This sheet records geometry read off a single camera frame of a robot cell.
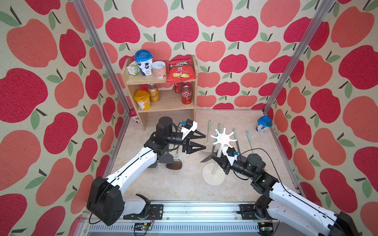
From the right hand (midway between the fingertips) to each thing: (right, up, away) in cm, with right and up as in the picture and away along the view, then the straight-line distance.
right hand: (214, 157), depth 72 cm
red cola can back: (-20, +41, +24) cm, 52 cm away
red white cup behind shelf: (-54, +24, +33) cm, 67 cm away
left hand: (-6, +7, -8) cm, 12 cm away
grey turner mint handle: (-27, -6, +22) cm, 36 cm away
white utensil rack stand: (+2, -14, +15) cm, 20 cm away
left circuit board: (-36, -35, 0) cm, 50 cm away
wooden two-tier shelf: (-26, +31, +26) cm, 48 cm away
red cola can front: (-14, +34, +17) cm, 41 cm away
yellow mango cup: (-40, +32, +14) cm, 53 cm away
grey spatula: (-27, 0, -15) cm, 31 cm away
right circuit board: (+25, -35, 0) cm, 43 cm away
